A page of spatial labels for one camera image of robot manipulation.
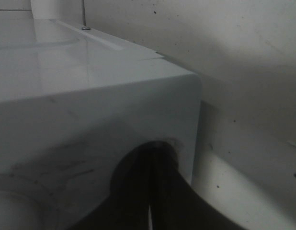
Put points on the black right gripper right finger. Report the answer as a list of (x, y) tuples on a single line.
[(174, 204)]

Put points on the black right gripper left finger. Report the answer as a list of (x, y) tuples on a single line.
[(127, 206)]

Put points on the white microwave oven body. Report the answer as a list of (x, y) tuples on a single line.
[(73, 103)]

